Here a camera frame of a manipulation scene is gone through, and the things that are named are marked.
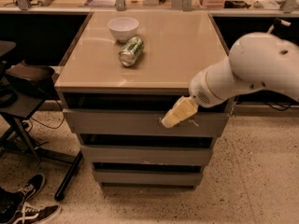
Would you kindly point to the white ceramic bowl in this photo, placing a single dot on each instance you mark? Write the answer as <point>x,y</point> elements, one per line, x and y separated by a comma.
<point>123,28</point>

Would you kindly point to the grey top drawer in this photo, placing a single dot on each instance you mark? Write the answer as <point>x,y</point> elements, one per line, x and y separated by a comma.
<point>124,122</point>

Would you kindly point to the black sneaker lower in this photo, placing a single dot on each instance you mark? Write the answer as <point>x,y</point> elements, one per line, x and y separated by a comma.
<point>29,214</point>

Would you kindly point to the black sneaker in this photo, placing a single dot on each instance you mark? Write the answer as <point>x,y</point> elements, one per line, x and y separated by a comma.
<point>31,188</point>
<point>29,214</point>

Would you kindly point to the grey middle drawer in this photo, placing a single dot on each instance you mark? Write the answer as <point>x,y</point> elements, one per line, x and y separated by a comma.
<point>146,155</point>

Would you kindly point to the grey drawer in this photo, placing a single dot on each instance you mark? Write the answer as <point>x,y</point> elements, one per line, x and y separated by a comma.
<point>124,122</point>
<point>118,177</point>
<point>146,155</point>

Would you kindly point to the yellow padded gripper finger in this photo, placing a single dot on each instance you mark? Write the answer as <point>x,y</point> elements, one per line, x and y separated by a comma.
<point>183,108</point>

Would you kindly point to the green soda can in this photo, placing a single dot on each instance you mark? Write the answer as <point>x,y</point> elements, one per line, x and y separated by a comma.
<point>131,51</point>

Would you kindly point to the white stick with black tip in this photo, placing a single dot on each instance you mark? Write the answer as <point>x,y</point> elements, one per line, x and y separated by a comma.
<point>278,26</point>

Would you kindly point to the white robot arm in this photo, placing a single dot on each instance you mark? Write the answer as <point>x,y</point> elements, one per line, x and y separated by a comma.
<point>256,62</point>

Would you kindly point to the grey drawer cabinet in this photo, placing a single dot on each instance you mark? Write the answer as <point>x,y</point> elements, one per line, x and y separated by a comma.
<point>177,46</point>

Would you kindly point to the dark brown bag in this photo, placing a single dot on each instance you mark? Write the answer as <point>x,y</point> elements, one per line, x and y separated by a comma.
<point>32,80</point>

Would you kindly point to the grey bottom drawer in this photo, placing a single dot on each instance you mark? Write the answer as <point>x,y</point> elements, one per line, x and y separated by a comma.
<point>118,177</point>

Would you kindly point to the black sneaker upper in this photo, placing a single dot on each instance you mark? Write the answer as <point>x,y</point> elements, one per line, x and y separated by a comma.
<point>31,188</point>

